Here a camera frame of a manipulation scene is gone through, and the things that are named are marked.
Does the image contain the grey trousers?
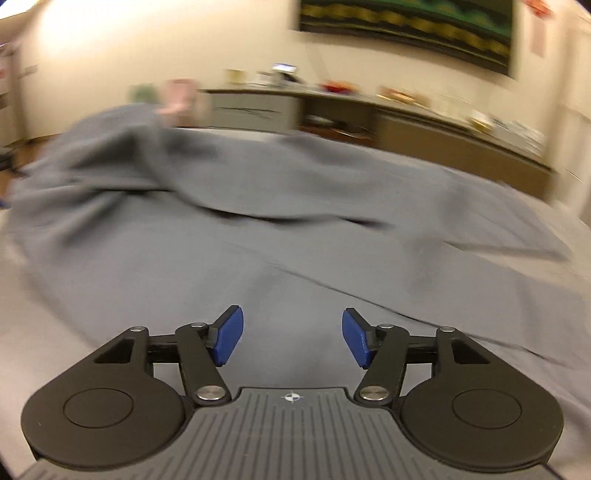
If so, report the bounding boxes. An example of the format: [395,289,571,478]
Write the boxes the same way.
[9,104,590,369]

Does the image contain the long TV cabinet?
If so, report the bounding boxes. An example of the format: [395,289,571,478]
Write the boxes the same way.
[207,86,556,200]

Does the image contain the white tray with items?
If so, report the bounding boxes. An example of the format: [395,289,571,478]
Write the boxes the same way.
[468,110,546,156]

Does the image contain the pink plastic chair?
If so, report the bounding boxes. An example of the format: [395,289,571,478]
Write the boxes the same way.
[158,78,198,128]

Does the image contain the green plastic chair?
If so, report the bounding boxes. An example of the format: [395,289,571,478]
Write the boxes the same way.
[128,83,160,105]

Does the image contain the red fruit plate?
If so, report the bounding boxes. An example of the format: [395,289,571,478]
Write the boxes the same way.
[320,81,359,94]

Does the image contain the yellow cup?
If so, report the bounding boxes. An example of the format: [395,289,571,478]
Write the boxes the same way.
[225,69,245,85]

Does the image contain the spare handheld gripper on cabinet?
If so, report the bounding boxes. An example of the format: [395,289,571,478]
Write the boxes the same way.
[271,63,301,86]

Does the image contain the wall television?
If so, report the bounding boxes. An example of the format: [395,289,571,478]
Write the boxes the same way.
[297,0,514,76]

